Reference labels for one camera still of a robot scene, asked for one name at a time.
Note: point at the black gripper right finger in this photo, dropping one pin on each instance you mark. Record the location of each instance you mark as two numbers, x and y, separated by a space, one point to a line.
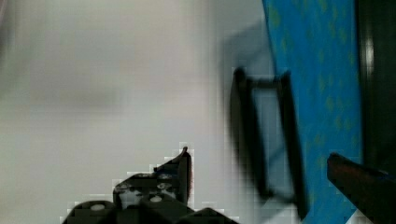
372 191

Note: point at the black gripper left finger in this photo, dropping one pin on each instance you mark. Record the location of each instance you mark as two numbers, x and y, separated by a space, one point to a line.
172 178

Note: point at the blue oven door flap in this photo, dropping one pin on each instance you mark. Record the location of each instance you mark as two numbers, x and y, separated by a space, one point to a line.
296 99

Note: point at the black toaster oven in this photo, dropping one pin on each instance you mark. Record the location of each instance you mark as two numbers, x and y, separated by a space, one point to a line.
376 28

